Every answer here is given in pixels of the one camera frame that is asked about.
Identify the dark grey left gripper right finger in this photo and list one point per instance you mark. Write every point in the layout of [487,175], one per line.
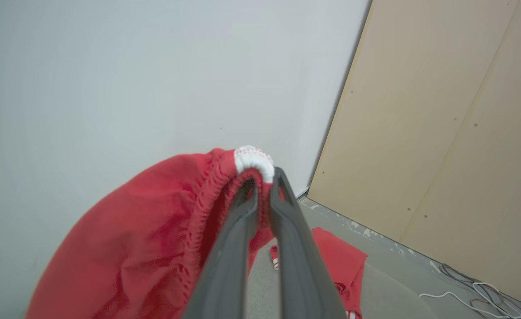
[300,266]

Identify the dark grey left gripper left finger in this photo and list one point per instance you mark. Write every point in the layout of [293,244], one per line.
[229,266]

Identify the red garment with white cuffs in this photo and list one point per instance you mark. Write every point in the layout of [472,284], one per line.
[131,248]

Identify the beige wooden wall panel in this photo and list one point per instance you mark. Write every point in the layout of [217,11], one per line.
[499,177]
[397,110]

